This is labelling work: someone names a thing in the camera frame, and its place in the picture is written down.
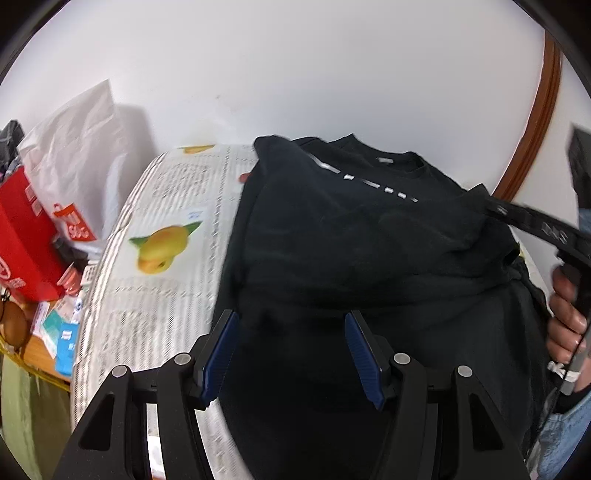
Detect fruit print tablecloth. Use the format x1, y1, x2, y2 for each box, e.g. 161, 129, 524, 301
69, 144, 259, 480

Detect brown wooden door frame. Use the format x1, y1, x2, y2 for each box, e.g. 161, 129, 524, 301
492, 34, 561, 201

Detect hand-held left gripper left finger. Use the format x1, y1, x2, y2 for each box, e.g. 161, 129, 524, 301
53, 310, 239, 480

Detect blue packet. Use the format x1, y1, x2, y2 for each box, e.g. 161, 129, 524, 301
55, 320, 80, 377

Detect black t-shirt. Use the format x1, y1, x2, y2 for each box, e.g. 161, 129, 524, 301
210, 134, 555, 480

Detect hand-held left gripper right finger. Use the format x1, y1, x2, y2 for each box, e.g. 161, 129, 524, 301
344, 310, 532, 480

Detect small packets on side table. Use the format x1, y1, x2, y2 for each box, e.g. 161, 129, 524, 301
31, 302, 64, 356

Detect brown round eyeglasses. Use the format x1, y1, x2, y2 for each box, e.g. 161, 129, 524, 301
0, 291, 33, 356

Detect green cloth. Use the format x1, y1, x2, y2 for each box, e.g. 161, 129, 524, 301
0, 355, 72, 480

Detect black crumpled bag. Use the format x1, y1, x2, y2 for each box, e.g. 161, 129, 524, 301
52, 234, 92, 274

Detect person's right forearm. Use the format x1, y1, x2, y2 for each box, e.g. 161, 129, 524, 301
538, 388, 591, 480

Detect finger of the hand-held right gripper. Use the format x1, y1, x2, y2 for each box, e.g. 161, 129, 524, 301
482, 194, 555, 243

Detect red cardboard box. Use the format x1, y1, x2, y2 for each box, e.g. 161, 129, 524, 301
0, 166, 70, 303

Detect white plastic bag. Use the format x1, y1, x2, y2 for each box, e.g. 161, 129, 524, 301
18, 78, 153, 245

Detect person's right hand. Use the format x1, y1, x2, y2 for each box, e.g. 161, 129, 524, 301
546, 267, 589, 365

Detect dark grey bag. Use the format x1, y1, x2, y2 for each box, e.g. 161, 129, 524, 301
0, 119, 25, 176

